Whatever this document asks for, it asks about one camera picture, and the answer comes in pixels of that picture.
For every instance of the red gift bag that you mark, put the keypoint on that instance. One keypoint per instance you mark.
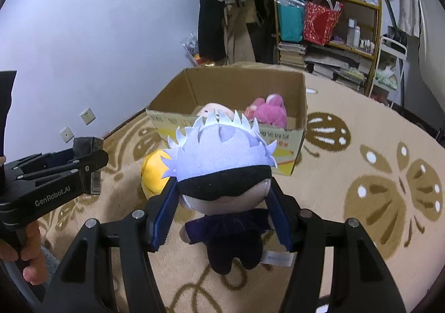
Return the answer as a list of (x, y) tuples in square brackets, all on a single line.
[(320, 26)]

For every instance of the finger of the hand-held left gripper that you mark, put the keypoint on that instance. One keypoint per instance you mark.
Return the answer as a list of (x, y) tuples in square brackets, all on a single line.
[(92, 162), (87, 144)]

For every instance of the stack of books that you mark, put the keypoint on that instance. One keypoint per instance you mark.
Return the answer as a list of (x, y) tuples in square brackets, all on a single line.
[(292, 55)]

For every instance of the clear bag of yellow toys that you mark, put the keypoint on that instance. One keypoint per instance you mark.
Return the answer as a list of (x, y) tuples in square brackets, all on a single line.
[(193, 49)]

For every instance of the beige patterned rug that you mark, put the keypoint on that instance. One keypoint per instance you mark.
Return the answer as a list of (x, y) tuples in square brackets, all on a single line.
[(382, 118)]

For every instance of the person's left hand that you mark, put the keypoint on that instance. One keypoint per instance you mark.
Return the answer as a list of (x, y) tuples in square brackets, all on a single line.
[(33, 250)]

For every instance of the white-haired blindfolded plush doll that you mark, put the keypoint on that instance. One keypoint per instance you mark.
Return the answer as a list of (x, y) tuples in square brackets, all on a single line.
[(222, 156)]

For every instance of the pink swirl roll plush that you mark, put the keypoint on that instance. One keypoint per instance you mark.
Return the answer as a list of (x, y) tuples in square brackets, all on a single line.
[(208, 109)]

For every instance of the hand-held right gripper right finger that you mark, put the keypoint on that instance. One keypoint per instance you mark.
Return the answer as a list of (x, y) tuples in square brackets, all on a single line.
[(283, 226)]

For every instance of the person's grey fleece pants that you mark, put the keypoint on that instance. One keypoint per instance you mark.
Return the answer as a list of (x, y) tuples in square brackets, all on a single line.
[(52, 257)]

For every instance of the white metal cart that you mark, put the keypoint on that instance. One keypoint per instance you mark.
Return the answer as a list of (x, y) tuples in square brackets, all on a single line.
[(387, 73)]

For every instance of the teal bag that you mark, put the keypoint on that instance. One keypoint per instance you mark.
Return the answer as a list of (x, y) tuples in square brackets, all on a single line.
[(291, 19)]

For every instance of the black coat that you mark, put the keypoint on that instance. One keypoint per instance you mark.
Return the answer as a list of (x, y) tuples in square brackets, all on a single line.
[(210, 14)]

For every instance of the yellow plush toy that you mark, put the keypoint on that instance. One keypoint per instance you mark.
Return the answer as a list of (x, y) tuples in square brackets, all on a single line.
[(154, 174)]

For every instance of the wooden shelf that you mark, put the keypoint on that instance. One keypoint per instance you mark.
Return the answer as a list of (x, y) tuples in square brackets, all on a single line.
[(377, 21)]

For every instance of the white wall socket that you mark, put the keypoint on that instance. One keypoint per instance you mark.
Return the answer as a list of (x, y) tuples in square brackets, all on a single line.
[(66, 133), (87, 116)]

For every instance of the tall white bottle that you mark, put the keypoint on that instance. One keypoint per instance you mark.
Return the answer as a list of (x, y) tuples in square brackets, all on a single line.
[(351, 33), (357, 37)]

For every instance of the black hanging garment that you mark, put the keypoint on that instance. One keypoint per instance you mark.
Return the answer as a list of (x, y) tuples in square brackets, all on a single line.
[(262, 28)]

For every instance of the pile of magazines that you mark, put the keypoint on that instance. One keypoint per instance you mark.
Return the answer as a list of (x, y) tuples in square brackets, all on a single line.
[(333, 68)]

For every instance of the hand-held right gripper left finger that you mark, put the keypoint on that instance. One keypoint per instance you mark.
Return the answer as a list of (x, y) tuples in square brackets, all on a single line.
[(163, 219)]

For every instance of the beige coat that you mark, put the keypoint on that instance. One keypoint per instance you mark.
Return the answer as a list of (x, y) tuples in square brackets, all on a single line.
[(238, 38)]

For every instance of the pink bunny plush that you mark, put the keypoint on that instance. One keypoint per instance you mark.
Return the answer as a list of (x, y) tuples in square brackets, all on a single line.
[(266, 109)]

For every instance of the cardboard box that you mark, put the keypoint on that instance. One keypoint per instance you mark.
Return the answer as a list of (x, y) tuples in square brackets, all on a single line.
[(226, 89)]

